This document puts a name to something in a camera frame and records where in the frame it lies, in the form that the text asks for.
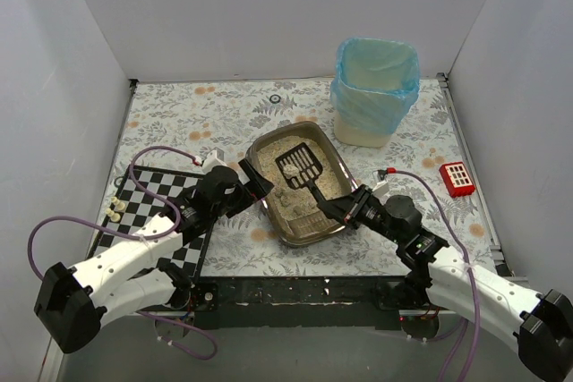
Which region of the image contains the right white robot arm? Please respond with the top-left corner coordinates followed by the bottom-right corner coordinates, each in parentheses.
top-left (318, 186), bottom-right (572, 381)

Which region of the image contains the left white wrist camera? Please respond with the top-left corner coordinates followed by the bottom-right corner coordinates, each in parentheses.
top-left (194, 149), bottom-right (227, 174)

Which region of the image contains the blue plastic bin liner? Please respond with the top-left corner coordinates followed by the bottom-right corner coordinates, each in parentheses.
top-left (330, 38), bottom-right (421, 135)

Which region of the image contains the black litter scoop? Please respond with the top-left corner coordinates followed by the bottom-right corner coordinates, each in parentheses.
top-left (271, 137), bottom-right (341, 221)

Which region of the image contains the black white chessboard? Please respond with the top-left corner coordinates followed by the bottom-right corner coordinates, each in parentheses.
top-left (102, 166), bottom-right (212, 283)

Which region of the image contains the floral table mat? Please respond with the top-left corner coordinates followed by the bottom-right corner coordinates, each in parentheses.
top-left (111, 79), bottom-right (495, 276)

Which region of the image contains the brown plastic litter box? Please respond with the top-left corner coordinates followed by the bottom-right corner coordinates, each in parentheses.
top-left (247, 122), bottom-right (357, 247)

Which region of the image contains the grey litter clump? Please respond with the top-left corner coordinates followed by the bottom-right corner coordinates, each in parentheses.
top-left (282, 164), bottom-right (300, 179)

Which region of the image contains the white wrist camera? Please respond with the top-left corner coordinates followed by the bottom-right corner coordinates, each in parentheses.
top-left (372, 167), bottom-right (396, 199)
top-left (194, 149), bottom-right (227, 174)

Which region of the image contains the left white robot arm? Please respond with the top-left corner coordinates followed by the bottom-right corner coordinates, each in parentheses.
top-left (34, 159), bottom-right (273, 353)

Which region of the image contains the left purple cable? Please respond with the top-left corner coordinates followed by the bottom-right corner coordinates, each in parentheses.
top-left (27, 145), bottom-right (219, 361)

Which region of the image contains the beige trash bin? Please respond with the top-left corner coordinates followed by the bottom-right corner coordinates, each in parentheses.
top-left (333, 114), bottom-right (392, 149)

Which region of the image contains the purple cable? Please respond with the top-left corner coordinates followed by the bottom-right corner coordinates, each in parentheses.
top-left (380, 168), bottom-right (483, 382)
top-left (27, 145), bottom-right (219, 361)

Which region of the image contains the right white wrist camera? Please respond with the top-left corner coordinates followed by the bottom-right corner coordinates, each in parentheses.
top-left (372, 167), bottom-right (396, 199)

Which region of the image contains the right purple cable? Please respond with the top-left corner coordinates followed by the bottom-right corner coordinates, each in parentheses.
top-left (380, 168), bottom-right (483, 382)

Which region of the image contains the red toy block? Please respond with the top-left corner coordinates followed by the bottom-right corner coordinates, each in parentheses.
top-left (439, 161), bottom-right (475, 198)

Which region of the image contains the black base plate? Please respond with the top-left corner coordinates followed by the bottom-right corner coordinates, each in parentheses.
top-left (133, 275), bottom-right (442, 330)

